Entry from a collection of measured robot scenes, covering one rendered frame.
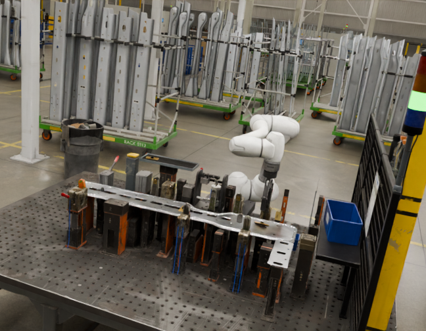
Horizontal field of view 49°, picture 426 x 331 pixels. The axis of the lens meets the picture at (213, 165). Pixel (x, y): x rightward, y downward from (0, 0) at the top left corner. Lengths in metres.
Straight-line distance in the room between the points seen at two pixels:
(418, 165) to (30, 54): 5.17
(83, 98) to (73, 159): 2.01
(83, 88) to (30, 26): 1.55
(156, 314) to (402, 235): 1.19
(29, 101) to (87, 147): 1.20
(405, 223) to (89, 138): 4.12
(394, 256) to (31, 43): 5.17
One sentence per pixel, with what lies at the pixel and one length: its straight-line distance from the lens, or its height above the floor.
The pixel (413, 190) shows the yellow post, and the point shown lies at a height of 1.54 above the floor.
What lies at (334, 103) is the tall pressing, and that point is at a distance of 12.22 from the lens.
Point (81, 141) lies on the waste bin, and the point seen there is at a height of 0.57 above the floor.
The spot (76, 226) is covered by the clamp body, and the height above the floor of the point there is 0.84.
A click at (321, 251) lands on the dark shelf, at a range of 2.50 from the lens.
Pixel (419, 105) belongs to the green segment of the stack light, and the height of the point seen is 1.89.
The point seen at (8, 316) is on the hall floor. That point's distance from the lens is 3.64.
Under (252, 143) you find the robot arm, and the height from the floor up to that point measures 1.49.
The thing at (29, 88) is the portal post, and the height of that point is 0.96.
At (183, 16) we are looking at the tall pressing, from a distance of 10.51.
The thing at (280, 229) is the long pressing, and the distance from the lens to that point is 2.72.
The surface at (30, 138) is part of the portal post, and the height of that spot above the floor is 0.31.
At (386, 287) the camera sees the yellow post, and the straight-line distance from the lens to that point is 2.22.
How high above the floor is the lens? 2.10
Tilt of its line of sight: 18 degrees down
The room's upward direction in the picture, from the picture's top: 7 degrees clockwise
